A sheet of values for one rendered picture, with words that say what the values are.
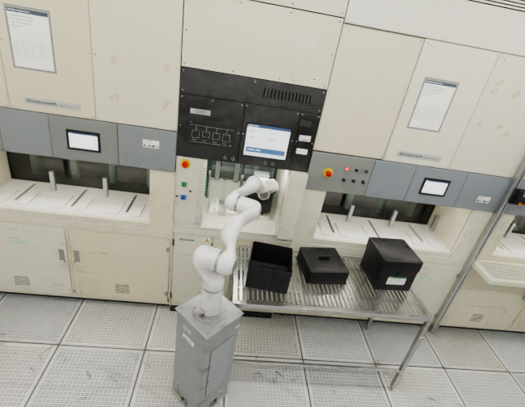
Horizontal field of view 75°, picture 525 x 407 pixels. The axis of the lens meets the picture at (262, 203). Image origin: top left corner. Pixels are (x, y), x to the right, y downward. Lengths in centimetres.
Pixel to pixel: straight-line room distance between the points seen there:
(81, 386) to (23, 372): 40
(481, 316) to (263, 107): 276
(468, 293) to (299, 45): 252
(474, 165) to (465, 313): 150
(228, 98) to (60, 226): 151
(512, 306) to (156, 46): 357
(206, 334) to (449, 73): 208
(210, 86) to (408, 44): 118
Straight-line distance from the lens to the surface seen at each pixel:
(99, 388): 275
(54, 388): 281
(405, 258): 254
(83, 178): 311
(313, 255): 249
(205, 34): 214
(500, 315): 395
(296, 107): 222
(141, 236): 268
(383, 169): 250
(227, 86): 217
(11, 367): 300
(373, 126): 239
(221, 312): 206
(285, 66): 216
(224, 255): 178
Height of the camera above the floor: 226
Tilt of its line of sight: 28 degrees down
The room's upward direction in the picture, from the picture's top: 11 degrees clockwise
